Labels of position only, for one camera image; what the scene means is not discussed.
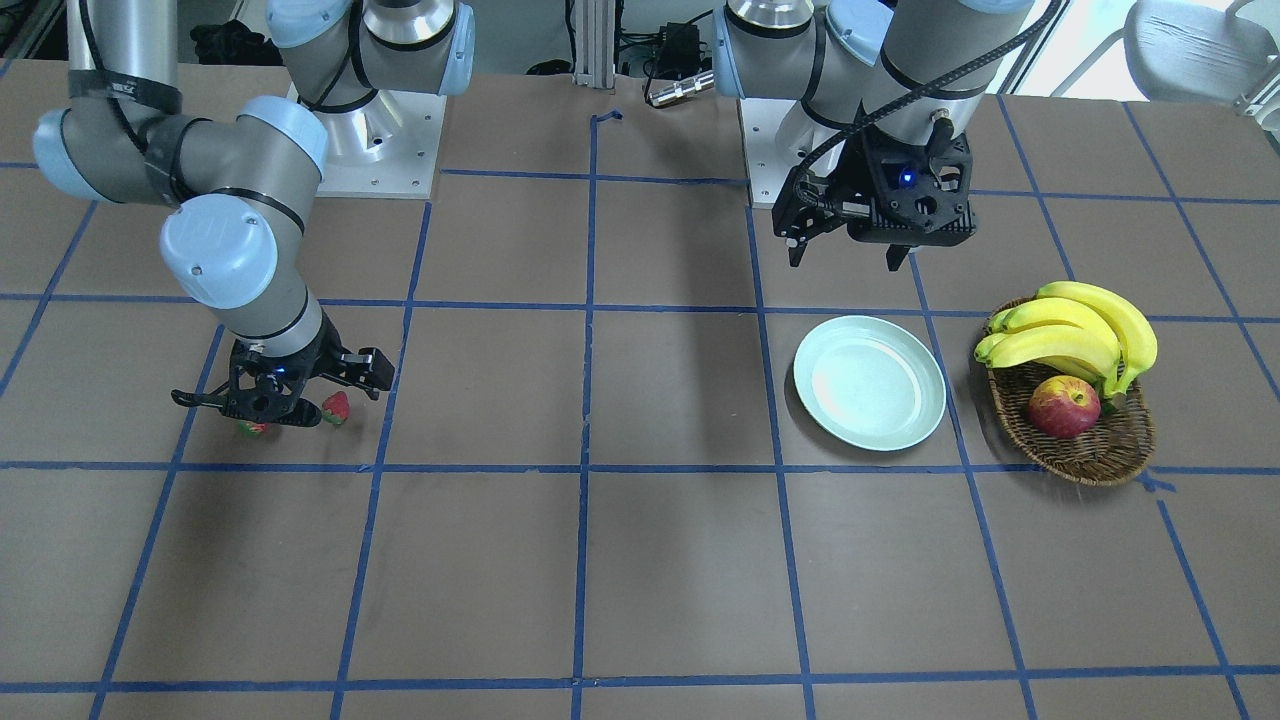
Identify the light green plate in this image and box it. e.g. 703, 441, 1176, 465
792, 316, 947, 452

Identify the red apple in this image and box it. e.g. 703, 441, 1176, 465
1027, 375, 1102, 439

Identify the red strawberry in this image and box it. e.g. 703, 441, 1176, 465
237, 420, 271, 437
320, 391, 349, 427

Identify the yellow banana bunch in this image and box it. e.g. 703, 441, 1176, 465
972, 281, 1158, 401

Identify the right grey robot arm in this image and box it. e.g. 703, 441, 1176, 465
32, 1, 475, 427

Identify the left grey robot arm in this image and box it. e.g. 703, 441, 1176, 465
713, 1, 1032, 270

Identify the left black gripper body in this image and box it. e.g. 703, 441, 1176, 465
845, 128, 977, 247

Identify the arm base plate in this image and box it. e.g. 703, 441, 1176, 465
316, 90, 447, 199
739, 97, 837, 210

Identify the brown wicker basket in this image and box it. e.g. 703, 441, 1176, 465
974, 297, 1155, 486

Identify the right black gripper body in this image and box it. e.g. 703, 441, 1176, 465
221, 325, 339, 425

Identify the grey office chair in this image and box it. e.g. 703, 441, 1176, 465
1121, 1, 1277, 105

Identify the aluminium frame post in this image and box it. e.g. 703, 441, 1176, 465
567, 0, 620, 94

